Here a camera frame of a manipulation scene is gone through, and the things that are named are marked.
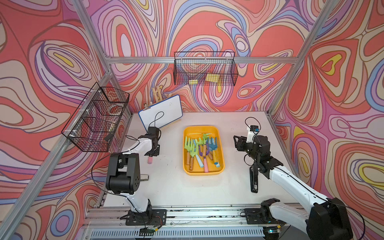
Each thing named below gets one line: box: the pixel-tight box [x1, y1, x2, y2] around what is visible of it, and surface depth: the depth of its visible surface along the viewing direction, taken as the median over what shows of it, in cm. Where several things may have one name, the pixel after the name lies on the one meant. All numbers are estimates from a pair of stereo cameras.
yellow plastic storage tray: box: [183, 125, 225, 176], surface depth 93 cm
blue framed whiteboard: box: [138, 95, 183, 132], surface depth 94 cm
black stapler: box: [249, 166, 258, 193], surface depth 84 cm
